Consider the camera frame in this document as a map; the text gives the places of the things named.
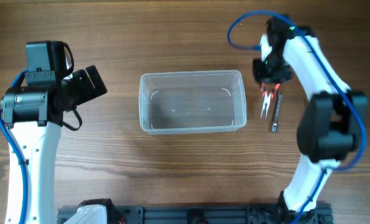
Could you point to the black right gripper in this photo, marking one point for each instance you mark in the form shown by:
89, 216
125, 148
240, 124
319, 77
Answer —
260, 74

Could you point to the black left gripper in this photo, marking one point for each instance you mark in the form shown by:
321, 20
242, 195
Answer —
88, 91

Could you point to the orange black needle-nose pliers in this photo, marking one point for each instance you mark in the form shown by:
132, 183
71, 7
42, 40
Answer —
267, 97

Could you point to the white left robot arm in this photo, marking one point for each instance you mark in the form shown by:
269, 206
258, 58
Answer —
31, 119

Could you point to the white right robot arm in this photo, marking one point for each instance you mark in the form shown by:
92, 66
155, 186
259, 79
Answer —
331, 135

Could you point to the clear plastic container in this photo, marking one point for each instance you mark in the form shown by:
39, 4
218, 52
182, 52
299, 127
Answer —
192, 102

